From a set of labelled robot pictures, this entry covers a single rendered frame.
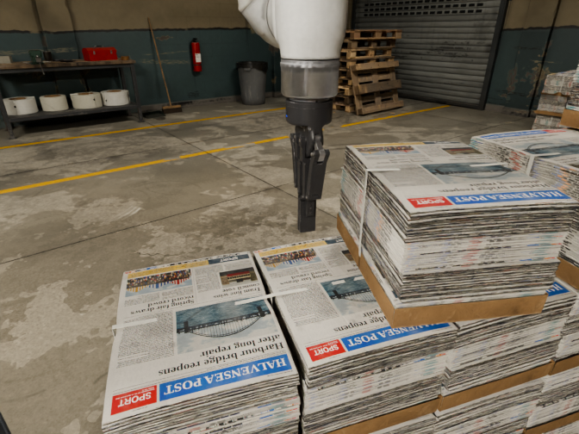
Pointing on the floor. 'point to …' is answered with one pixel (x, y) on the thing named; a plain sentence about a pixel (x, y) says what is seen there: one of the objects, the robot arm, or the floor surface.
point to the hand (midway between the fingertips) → (307, 213)
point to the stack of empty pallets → (356, 41)
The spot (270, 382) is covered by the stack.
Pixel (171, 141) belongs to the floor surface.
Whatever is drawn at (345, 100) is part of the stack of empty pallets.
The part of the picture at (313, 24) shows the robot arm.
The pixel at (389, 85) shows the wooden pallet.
